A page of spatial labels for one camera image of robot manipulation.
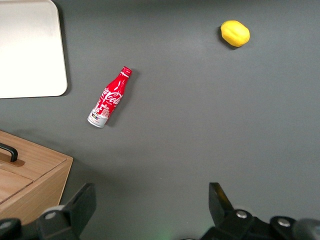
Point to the wooden drawer cabinet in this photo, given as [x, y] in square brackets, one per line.
[45, 180]

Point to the beige plastic tray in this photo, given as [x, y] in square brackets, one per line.
[30, 50]

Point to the red coke bottle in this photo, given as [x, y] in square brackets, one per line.
[110, 100]

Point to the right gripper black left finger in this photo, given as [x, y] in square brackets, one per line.
[75, 212]

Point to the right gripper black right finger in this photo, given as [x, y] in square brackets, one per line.
[225, 220]

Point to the yellow lemon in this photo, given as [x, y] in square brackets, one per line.
[235, 33]

